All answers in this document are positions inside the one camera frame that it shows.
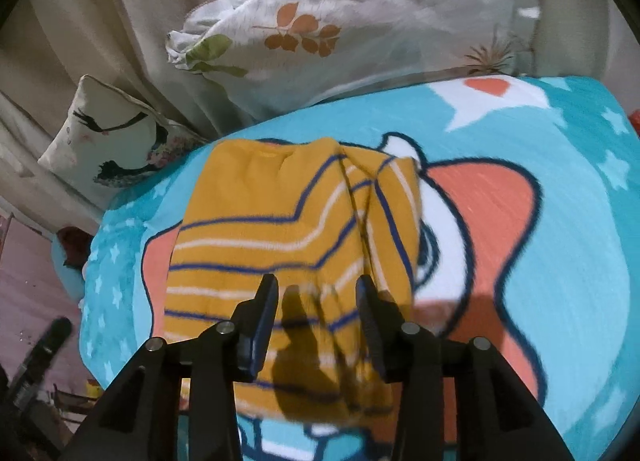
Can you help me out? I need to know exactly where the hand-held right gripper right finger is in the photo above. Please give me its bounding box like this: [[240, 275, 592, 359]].
[[355, 274, 575, 461]]

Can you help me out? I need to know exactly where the blue cartoon printed blanket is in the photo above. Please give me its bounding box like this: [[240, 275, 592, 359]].
[[51, 75, 640, 461]]

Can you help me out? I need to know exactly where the white eyelash print cushion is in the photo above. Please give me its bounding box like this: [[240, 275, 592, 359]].
[[37, 74, 209, 198]]

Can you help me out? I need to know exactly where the dark object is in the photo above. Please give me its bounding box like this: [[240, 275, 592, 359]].
[[7, 317, 74, 409]]

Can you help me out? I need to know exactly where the beige curtain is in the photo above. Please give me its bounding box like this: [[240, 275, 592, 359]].
[[0, 0, 281, 237]]

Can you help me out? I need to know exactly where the dark red cloth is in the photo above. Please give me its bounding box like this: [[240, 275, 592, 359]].
[[56, 226, 95, 270]]

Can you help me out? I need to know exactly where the yellow striped small shirt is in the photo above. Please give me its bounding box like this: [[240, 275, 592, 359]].
[[164, 137, 425, 426]]

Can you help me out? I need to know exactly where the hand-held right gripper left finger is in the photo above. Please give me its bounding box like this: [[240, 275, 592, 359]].
[[60, 273, 280, 461]]

